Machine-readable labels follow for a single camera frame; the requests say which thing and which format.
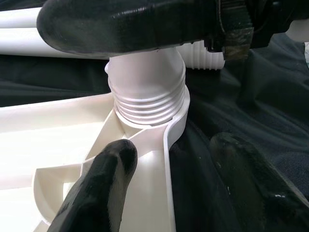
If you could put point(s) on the white plastic table top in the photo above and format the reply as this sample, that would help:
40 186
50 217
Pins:
48 135

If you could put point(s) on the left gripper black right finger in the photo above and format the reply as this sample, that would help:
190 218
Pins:
256 193

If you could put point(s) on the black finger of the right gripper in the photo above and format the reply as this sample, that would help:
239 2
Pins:
120 26

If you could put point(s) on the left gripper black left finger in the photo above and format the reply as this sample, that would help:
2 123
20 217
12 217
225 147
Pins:
101 183

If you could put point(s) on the black table cloth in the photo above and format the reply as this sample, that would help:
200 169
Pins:
265 108

